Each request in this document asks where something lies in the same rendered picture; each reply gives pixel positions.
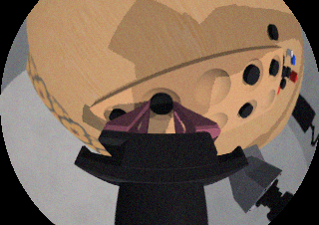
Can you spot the red cube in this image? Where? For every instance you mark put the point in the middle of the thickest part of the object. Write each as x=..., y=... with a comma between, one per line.
x=293, y=77

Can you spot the blue disc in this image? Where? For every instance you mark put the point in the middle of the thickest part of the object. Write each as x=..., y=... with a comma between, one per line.
x=293, y=59

